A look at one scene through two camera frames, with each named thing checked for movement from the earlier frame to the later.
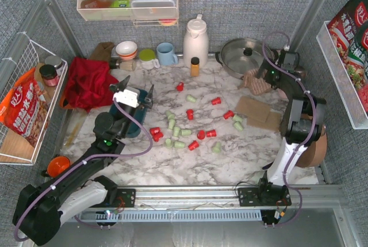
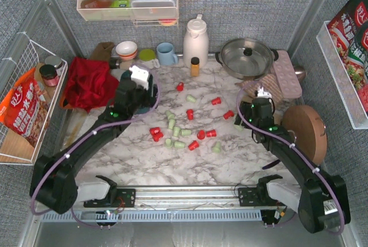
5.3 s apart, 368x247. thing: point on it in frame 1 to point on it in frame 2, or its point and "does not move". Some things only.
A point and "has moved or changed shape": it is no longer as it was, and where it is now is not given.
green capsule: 179,144 does not move
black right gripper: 263,69 to 242,115
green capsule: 238,126 does not move
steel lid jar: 57,62 does not move
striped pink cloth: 256,84 has moved or changed shape
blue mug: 167,57 does not move
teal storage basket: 137,122 to 142,112
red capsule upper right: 216,101 does not move
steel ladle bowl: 300,69 does not move
